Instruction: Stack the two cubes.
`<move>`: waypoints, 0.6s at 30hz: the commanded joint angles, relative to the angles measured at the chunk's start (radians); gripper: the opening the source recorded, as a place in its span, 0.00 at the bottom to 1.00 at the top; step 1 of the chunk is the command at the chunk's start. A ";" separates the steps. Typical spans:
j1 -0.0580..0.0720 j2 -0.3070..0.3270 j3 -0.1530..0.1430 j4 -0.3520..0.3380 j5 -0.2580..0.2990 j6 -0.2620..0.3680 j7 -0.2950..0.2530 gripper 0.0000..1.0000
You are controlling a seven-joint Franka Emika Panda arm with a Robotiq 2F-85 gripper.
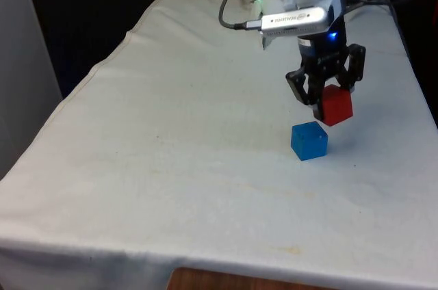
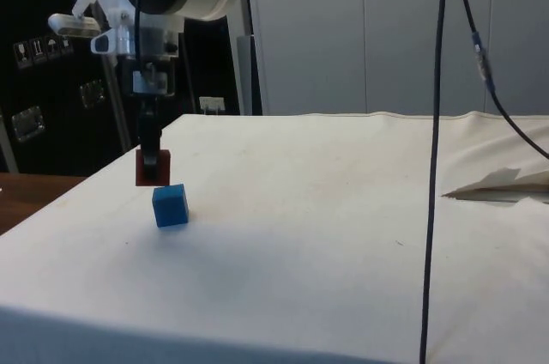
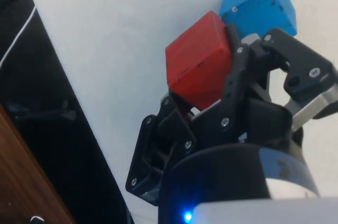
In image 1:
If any blue cube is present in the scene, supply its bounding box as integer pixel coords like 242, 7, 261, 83
290, 120, 329, 161

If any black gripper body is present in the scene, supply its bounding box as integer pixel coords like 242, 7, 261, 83
296, 16, 349, 65

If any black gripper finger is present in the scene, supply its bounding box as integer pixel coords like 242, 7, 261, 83
285, 60, 326, 120
334, 44, 367, 93

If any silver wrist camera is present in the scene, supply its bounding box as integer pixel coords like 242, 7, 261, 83
244, 6, 328, 38

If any red cube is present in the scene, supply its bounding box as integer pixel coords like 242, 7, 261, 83
320, 84, 354, 127

